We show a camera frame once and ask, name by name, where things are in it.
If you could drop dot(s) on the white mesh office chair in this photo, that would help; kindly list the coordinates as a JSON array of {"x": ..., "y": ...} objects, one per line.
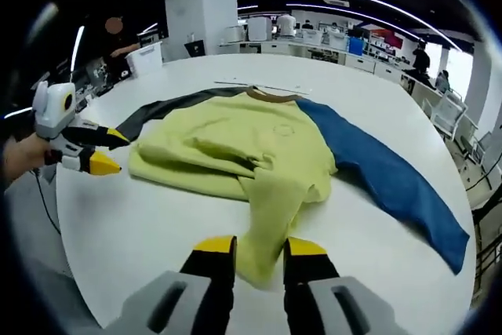
[{"x": 451, "y": 109}]

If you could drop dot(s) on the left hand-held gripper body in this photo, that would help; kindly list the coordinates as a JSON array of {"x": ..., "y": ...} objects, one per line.
[{"x": 55, "y": 107}]

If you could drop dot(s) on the black board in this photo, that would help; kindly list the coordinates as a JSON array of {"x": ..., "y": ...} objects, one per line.
[{"x": 195, "y": 48}]

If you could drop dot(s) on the large white box appliance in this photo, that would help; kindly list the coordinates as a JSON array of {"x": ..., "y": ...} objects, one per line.
[{"x": 259, "y": 29}]

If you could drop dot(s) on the white square column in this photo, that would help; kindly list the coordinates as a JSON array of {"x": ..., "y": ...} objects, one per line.
[
  {"x": 200, "y": 9},
  {"x": 480, "y": 84}
]

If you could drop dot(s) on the person's left hand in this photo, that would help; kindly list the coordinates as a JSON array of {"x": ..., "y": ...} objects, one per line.
[{"x": 27, "y": 156}]

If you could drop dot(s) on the white storage bin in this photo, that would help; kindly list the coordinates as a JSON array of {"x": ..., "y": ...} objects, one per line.
[{"x": 145, "y": 58}]

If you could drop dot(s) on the white cabinet counter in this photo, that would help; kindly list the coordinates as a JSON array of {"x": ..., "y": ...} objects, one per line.
[{"x": 361, "y": 62}]

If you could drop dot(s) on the yellow garment with coloured sleeves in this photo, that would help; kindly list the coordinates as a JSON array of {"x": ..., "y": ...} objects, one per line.
[{"x": 235, "y": 135}]

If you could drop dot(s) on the small white box appliance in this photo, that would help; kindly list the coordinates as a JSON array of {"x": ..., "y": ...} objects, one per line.
[{"x": 233, "y": 33}]

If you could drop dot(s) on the blue box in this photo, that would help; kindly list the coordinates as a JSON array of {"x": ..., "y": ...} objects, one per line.
[{"x": 356, "y": 45}]

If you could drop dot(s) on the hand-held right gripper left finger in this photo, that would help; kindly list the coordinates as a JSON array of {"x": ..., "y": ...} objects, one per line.
[{"x": 196, "y": 296}]

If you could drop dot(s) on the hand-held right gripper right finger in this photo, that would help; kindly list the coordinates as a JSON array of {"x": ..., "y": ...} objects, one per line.
[{"x": 313, "y": 299}]

